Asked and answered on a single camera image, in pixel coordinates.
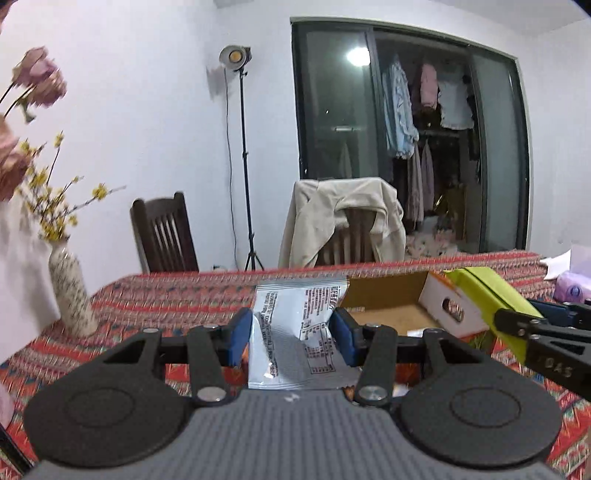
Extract pale hanging long garments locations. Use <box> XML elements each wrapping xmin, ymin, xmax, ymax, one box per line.
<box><xmin>406</xmin><ymin>141</ymin><xmax>435</xmax><ymax>223</ymax></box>

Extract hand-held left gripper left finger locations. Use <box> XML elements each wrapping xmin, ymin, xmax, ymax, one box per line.
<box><xmin>104</xmin><ymin>308</ymin><xmax>254</xmax><ymax>408</ymax></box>

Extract floral fabric pile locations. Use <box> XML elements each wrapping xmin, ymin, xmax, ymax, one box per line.
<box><xmin>405</xmin><ymin>225</ymin><xmax>463</xmax><ymax>258</ymax></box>

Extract white speckled vase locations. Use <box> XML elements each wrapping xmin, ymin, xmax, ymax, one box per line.
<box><xmin>48</xmin><ymin>244</ymin><xmax>99</xmax><ymax>337</ymax></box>

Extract pink hanging garment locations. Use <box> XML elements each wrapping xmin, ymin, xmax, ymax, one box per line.
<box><xmin>419</xmin><ymin>62</ymin><xmax>440</xmax><ymax>112</ymax></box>

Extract yellow flower branches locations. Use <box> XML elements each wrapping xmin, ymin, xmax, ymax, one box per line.
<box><xmin>17</xmin><ymin>131</ymin><xmax>127</xmax><ymax>244</ymax></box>

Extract dark wooden chair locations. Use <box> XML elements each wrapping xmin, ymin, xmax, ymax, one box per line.
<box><xmin>130</xmin><ymin>191</ymin><xmax>199</xmax><ymax>274</ymax></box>

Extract white paper bag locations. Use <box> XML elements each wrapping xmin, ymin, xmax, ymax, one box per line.
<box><xmin>539</xmin><ymin>243</ymin><xmax>591</xmax><ymax>282</ymax></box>

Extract wooden chair with jacket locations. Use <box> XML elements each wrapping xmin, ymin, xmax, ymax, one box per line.
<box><xmin>318</xmin><ymin>208</ymin><xmax>376</xmax><ymax>267</ymax></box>

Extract wardrobe with hanging clothes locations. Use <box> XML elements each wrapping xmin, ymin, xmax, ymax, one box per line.
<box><xmin>290</xmin><ymin>17</ymin><xmax>532</xmax><ymax>255</ymax></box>

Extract light blue hanging shirt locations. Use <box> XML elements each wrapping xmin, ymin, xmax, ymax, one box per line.
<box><xmin>382</xmin><ymin>55</ymin><xmax>420</xmax><ymax>160</ymax></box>

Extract silver snack packet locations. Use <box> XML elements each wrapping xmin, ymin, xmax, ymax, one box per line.
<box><xmin>247</xmin><ymin>274</ymin><xmax>350</xmax><ymax>391</ymax></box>

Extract black light cable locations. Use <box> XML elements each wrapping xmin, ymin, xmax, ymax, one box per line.
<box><xmin>223</xmin><ymin>69</ymin><xmax>233</xmax><ymax>269</ymax></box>

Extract white hanging top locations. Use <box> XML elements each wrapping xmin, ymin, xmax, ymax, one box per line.
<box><xmin>436</xmin><ymin>78</ymin><xmax>476</xmax><ymax>130</ymax></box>

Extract orange cardboard box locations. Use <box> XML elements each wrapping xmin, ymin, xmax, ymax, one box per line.
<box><xmin>339</xmin><ymin>270</ymin><xmax>499</xmax><ymax>356</ymax></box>

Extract beige jacket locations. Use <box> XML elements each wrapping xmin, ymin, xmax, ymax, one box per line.
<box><xmin>278</xmin><ymin>177</ymin><xmax>407</xmax><ymax>269</ymax></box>

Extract yellow-green snack packet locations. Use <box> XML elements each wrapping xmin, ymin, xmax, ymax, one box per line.
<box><xmin>444</xmin><ymin>266</ymin><xmax>544</xmax><ymax>366</ymax></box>

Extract studio light on stand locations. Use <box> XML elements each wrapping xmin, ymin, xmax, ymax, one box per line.
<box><xmin>219</xmin><ymin>44</ymin><xmax>266</xmax><ymax>272</ymax></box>

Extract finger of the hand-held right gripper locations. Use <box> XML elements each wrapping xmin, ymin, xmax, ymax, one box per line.
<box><xmin>492</xmin><ymin>308</ymin><xmax>591</xmax><ymax>357</ymax></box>
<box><xmin>527</xmin><ymin>299</ymin><xmax>591</xmax><ymax>326</ymax></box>

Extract purple tissue pack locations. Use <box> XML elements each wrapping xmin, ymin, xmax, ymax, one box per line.
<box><xmin>553</xmin><ymin>271</ymin><xmax>591</xmax><ymax>304</ymax></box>

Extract pale pink fuzzy cloth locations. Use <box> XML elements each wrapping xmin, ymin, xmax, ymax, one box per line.
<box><xmin>0</xmin><ymin>382</ymin><xmax>16</xmax><ymax>428</ymax></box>

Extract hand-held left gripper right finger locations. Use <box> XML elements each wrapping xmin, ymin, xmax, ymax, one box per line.
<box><xmin>333</xmin><ymin>307</ymin><xmax>485</xmax><ymax>408</ymax></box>

